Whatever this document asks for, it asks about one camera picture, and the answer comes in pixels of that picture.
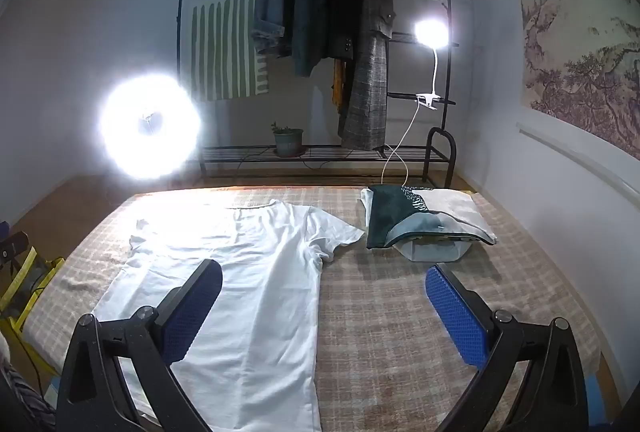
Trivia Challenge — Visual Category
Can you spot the potted plant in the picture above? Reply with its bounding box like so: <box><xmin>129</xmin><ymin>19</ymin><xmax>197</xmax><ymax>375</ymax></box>
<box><xmin>270</xmin><ymin>121</ymin><xmax>306</xmax><ymax>159</ymax></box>

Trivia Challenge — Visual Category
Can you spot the black metal clothes rack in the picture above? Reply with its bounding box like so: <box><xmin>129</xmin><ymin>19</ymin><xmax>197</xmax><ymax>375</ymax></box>
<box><xmin>177</xmin><ymin>0</ymin><xmax>458</xmax><ymax>187</ymax></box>

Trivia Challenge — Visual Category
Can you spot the landscape wall painting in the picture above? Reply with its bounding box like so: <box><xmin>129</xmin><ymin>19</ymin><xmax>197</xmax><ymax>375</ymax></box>
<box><xmin>520</xmin><ymin>0</ymin><xmax>640</xmax><ymax>147</ymax></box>

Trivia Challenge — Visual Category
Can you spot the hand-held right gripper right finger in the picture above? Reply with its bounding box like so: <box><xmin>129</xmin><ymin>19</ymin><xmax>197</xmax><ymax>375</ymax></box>
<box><xmin>425</xmin><ymin>263</ymin><xmax>588</xmax><ymax>432</ymax></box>

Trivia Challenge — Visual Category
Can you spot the green striped wall cloth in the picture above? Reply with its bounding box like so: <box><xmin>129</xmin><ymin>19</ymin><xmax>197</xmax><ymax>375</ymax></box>
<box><xmin>189</xmin><ymin>0</ymin><xmax>273</xmax><ymax>102</ymax></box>

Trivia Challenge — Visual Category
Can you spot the white t-shirt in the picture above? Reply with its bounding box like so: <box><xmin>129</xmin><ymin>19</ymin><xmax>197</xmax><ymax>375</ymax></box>
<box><xmin>92</xmin><ymin>199</ymin><xmax>366</xmax><ymax>432</ymax></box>

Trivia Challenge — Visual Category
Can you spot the ring light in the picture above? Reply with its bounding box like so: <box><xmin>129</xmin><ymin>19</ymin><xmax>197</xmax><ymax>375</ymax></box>
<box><xmin>97</xmin><ymin>72</ymin><xmax>203</xmax><ymax>180</ymax></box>

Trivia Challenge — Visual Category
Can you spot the yellow frame stand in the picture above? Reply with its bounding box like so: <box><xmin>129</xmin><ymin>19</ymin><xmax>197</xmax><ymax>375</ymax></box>
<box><xmin>0</xmin><ymin>244</ymin><xmax>66</xmax><ymax>375</ymax></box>

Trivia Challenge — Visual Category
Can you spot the grey pillow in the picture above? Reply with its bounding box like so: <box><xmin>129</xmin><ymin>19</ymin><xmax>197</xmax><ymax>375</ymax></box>
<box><xmin>397</xmin><ymin>234</ymin><xmax>473</xmax><ymax>263</ymax></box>

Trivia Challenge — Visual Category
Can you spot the white clip lamp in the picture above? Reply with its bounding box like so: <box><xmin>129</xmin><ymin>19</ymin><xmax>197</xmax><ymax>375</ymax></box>
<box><xmin>414</xmin><ymin>19</ymin><xmax>448</xmax><ymax>110</ymax></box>

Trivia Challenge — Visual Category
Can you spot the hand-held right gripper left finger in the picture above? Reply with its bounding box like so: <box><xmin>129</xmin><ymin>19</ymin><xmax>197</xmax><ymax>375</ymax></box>
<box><xmin>55</xmin><ymin>258</ymin><xmax>224</xmax><ymax>432</ymax></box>

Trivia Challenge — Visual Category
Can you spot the grey striped cloth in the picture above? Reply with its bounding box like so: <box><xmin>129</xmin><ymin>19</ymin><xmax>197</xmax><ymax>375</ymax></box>
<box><xmin>0</xmin><ymin>337</ymin><xmax>56</xmax><ymax>418</ymax></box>

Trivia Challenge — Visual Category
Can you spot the grey green jacket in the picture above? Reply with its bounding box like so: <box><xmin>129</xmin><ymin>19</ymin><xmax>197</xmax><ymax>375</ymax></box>
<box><xmin>291</xmin><ymin>0</ymin><xmax>328</xmax><ymax>77</ymax></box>

